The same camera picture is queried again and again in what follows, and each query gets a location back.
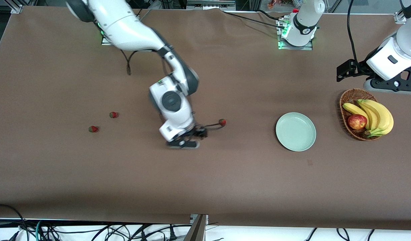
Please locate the metal frame profile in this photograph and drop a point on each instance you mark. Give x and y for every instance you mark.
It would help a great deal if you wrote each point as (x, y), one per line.
(197, 229)

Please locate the grey metal device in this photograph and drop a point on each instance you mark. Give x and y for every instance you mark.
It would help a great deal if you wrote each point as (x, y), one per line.
(210, 4)

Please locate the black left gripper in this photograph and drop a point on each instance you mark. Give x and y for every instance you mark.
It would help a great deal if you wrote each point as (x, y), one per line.
(360, 68)

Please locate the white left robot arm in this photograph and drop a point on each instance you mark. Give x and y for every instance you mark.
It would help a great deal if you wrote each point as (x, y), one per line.
(305, 20)

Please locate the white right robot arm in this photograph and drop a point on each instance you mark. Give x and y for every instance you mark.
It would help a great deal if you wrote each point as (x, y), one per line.
(125, 26)

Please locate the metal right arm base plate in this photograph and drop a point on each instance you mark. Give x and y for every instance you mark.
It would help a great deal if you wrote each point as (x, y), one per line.
(106, 42)

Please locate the red strawberry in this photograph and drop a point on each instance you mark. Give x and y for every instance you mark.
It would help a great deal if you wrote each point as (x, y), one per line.
(222, 122)
(113, 114)
(93, 129)

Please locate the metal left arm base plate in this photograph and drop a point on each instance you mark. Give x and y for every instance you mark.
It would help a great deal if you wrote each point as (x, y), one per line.
(309, 46)

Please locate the colourful background object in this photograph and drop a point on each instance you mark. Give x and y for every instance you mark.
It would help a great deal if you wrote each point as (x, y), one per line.
(279, 4)

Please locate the aluminium frame profile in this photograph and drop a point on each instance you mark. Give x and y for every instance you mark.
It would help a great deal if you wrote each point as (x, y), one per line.
(400, 18)

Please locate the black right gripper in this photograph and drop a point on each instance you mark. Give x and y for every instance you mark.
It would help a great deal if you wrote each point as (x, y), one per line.
(199, 131)

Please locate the brown table cover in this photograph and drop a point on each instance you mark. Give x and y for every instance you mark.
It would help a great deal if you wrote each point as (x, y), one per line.
(225, 184)

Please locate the brown wicker basket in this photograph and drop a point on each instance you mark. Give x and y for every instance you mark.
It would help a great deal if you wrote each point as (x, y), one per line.
(359, 135)

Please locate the light green round plate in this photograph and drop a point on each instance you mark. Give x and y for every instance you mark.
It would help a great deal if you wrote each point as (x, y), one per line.
(295, 131)

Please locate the yellow banana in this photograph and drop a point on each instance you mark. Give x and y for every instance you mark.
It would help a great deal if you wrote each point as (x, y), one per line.
(387, 117)
(372, 117)
(350, 107)

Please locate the red apple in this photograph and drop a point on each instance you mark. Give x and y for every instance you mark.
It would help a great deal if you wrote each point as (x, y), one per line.
(356, 122)

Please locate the aluminium frame corner bracket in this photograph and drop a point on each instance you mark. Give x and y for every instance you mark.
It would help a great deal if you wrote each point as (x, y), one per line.
(17, 7)

